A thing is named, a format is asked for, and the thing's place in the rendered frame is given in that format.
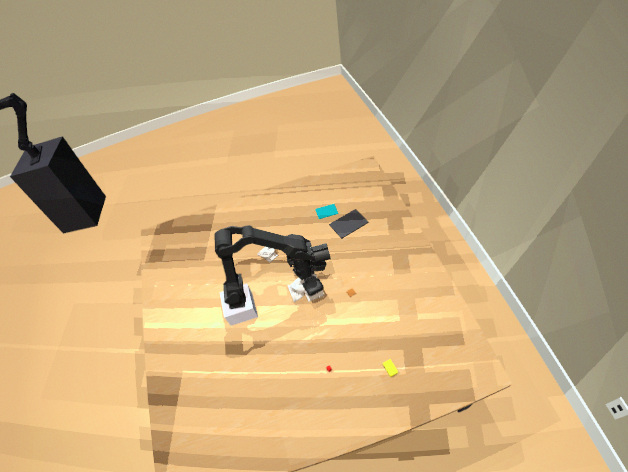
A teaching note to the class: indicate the cyan flat rectangular plate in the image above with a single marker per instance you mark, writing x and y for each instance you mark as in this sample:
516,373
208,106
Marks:
326,211

